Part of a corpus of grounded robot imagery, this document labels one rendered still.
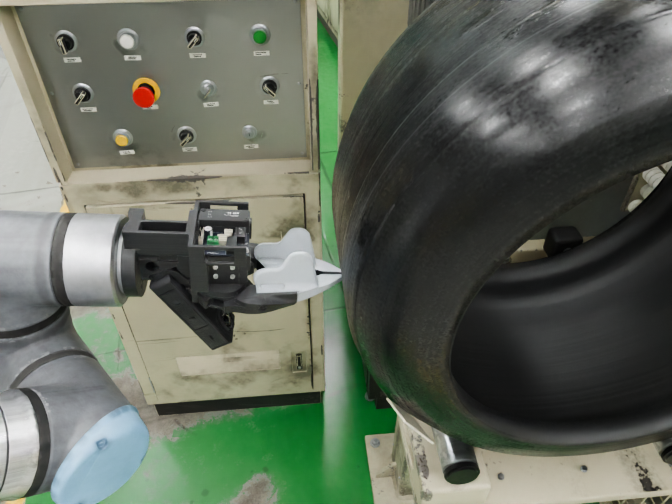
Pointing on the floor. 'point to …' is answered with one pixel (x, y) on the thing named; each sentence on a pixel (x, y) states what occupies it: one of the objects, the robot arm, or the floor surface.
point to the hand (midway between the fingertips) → (329, 279)
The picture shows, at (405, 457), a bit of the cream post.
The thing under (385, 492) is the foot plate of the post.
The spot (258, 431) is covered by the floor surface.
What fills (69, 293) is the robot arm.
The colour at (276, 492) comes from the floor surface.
